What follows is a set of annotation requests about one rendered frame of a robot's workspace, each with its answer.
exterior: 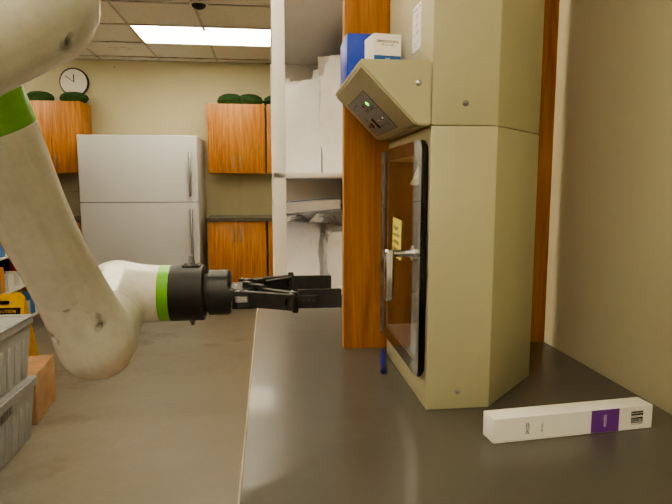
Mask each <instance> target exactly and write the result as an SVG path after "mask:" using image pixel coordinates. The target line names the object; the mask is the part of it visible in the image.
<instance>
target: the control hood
mask: <svg viewBox="0 0 672 504"><path fill-rule="evenodd" d="M362 91H364V92H365V93H366V94H367V95H368V96H369V97H370V98H371V99H372V100H373V101H374V102H375V103H376V104H377V105H378V107H379V108H380V109H381V110H382V111H383V112H384V113H385V114H386V115H387V116H388V117H389V118H390V119H391V120H392V121H393V123H394V124H395V125H396V126H397V128H395V129H392V130H390V131H388V132H386V133H383V134H381V135H379V136H376V135H375V134H374V133H373V132H372V131H371V130H370V129H369V128H368V127H367V126H366V125H365V124H364V123H363V122H362V121H361V120H360V118H359V117H358V116H357V115H356V114H355V113H354V112H353V111H352V110H351V109H350V108H349V107H348V105H349V104H350V103H351V102H352V101H353V100H354V99H355V98H356V97H357V96H358V95H359V94H360V93H361V92H362ZM336 96H337V99H338V100H339V101H340V102H341V103H342V104H343V105H344V106H345V107H346V108H347V109H348V110H349V111H350V112H351V113H352V114H353V115H354V117H355V118H356V119H357V120H358V121H359V122H360V123H361V124H362V125H363V126H364V127H365V128H366V129H367V130H368V131H369V132H370V133H371V134H372V135H373V137H374V138H375V139H376V140H379V141H389V140H391V139H394V138H397V137H399V136H402V135H405V134H408V133H410V132H413V131H416V130H418V129H421V128H424V127H427V126H429V124H431V97H432V63H431V62H430V60H393V59H361V60H360V61H359V62H358V64H357V65H356V66H355V68H354V69H353V70H352V72H351V73H350V75H349V76H348V77H347V79H346V80H345V81H344V83H343V84H342V85H341V87H340V88H339V90H338V91H337V92H336Z"/></svg>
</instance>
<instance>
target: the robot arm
mask: <svg viewBox="0 0 672 504"><path fill-rule="evenodd" d="M99 21H100V0H0V244H1V246H2V247H3V249H4V251H5V252H6V254H7V256H8V257H9V259H10V260H11V262H12V264H13V266H14V267H15V269H16V271H17V272H18V274H19V276H20V278H21V279H22V281H23V283H24V285H25V287H26V289H27V291H28V292H29V294H30V296H31V298H32V300H33V302H34V304H35V306H36V308H37V310H38V312H39V314H40V316H41V319H42V321H43V323H44V325H45V327H46V330H47V332H48V334H49V337H50V340H51V342H52V344H53V347H54V350H55V352H56V355H57V357H58V360H59V361H60V363H61V365H62V366H63V367H64V368H65V369H66V370H67V371H68V372H69V373H71V374H72V375H74V376H76V377H78V378H81V379H85V380H103V379H107V378H110V377H112V376H114V375H116V374H118V373H119V372H121V371H122V370H123V369H124V368H126V366H127V365H128V364H129V363H130V362H131V360H132V359H133V357H134V354H135V352H136V349H137V344H138V338H139V333H140V329H141V326H142V323H146V322H155V321H190V322H191V325H195V321H196V320H205V319H206V316H207V311H208V313H209V315H228V314H230V313H231V312H232V302H235V307H237V308H240V307H252V308H264V309H276V310H287V311H292V312H293V313H298V312H299V308H341V296H342V290H341V289H340V288H331V275H298V276H294V273H293V272H288V274H285V275H279V276H268V277H257V278H240V279H239V282H236V283H235V282H232V273H231V271H230V270H228V269H226V270H225V269H224V270H209V271H208V273H207V269H206V266H205V265H201V263H195V260H194V255H188V257H189V258H188V263H185V264H183V265H147V264H139V263H134V262H129V261H124V260H112V261H108V262H105V263H102V264H100V265H97V263H96V261H95V259H94V257H93V255H92V253H91V251H90V249H89V247H88V245H87V243H86V241H85V239H84V237H83V235H82V233H81V231H80V229H79V227H78V225H77V222H76V220H75V218H74V216H73V213H72V211H71V209H70V206H69V204H68V202H67V199H66V197H65V194H64V192H63V189H62V187H61V184H60V182H59V179H58V176H57V174H56V171H55V168H54V165H53V162H52V160H51V157H50V154H49V151H48V148H47V146H46V143H45V140H44V137H43V135H42V132H41V129H40V127H39V124H38V122H37V119H36V116H35V114H34V111H33V109H32V106H31V104H30V101H29V99H28V96H27V94H26V91H25V89H24V86H23V84H25V83H27V82H29V81H31V80H32V79H34V78H36V77H38V76H40V75H42V74H44V73H46V72H48V71H50V70H53V69H55V68H57V67H59V66H61V65H63V64H65V63H67V62H69V61H71V60H73V59H75V58H76V57H77V56H79V55H80V54H81V53H82V52H83V51H84V50H85V49H86V48H87V47H88V46H89V44H90V43H91V42H92V40H93V38H94V36H95V34H96V32H97V29H98V25H99ZM292 290H293V291H292Z"/></svg>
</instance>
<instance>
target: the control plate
mask: <svg viewBox="0 0 672 504"><path fill-rule="evenodd" d="M365 101H366V102H367V103H368V104H369V106H368V105H367V104H366V103H365ZM361 105H363V106H364V107H365V109H364V108H363V107H362V106H361ZM348 107H349V108H350V109H351V110H352V111H353V112H354V113H355V114H356V115H357V116H358V117H359V118H360V120H361V121H362V122H363V123H364V124H365V125H366V126H367V127H368V128H369V129H370V130H371V131H372V132H373V133H374V134H375V135H376V136H379V135H381V134H383V133H386V132H388V131H390V130H392V129H395V128H397V126H396V125H395V124H394V123H393V121H392V120H391V119H390V118H389V117H388V116H387V115H386V114H385V113H384V112H383V111H382V110H381V109H380V108H379V107H378V105H377V104H376V103H375V102H374V101H373V100H372V99H371V98H370V97H369V96H368V95H367V94H366V93H365V92H364V91H362V92H361V93H360V94H359V95H358V96H357V97H356V98H355V99H354V100H353V101H352V102H351V103H350V104H349V105H348ZM381 116H382V117H384V119H385V120H382V121H380V123H377V124H378V125H379V126H380V127H381V128H378V127H377V126H376V125H375V124H374V123H373V122H372V121H371V119H372V118H373V119H374V121H375V122H376V119H377V120H379V118H380V119H381V118H382V117H381ZM370 123H372V124H373V125H374V126H375V128H372V129H371V128H370V127H369V126H368V125H370Z"/></svg>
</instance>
